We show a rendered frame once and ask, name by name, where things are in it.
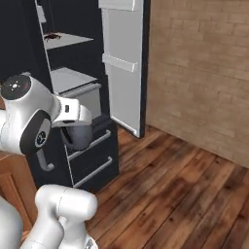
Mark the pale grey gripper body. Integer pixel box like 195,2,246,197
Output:
59,124,95,152

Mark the white fridge shelf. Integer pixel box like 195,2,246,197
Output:
35,4,48,24
43,31,95,51

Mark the dark red lobster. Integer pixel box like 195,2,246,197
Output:
43,31,63,42

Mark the black freezer drawer front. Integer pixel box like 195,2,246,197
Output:
63,114,114,161
68,142,120,194

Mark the white fridge crisper drawer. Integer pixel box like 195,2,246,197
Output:
50,66,102,120

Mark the black fridge door white inside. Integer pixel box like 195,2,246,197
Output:
97,0,152,140

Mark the black fridge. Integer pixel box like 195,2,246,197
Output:
0,0,121,195

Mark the brown wooden cabinet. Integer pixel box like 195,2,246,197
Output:
0,151,39,241

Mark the white door bin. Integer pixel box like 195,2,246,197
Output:
97,0,144,13
101,53,139,74

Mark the grey freezer drawer handle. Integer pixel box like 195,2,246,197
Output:
66,129,112,160
72,156,114,189

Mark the grey fridge door handle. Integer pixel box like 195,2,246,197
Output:
36,148,55,172

